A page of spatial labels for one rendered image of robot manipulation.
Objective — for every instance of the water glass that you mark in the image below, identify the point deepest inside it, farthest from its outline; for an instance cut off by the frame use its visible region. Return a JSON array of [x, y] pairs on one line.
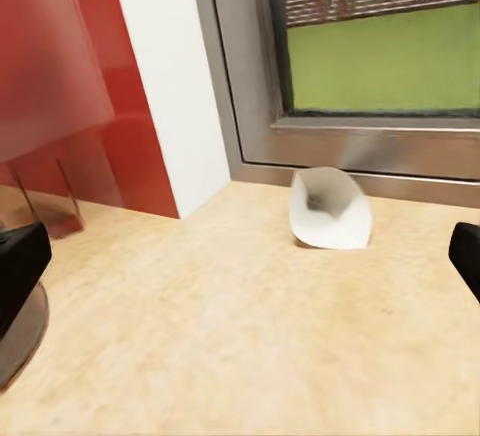
[[50, 198]]

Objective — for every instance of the fixed window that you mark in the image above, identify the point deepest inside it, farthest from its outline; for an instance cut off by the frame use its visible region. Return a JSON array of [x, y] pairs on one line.
[[386, 90]]

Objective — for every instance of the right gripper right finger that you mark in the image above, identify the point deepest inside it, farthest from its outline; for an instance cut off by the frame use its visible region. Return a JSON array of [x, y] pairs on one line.
[[464, 253]]

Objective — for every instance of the countertop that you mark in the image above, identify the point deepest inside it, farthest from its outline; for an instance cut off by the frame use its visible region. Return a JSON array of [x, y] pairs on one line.
[[227, 324]]

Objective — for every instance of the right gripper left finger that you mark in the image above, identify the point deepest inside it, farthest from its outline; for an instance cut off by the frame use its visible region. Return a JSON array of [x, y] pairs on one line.
[[25, 253]]

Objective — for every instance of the paper coffee filter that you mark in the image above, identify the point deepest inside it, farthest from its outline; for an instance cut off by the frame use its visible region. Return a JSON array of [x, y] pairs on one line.
[[327, 208]]

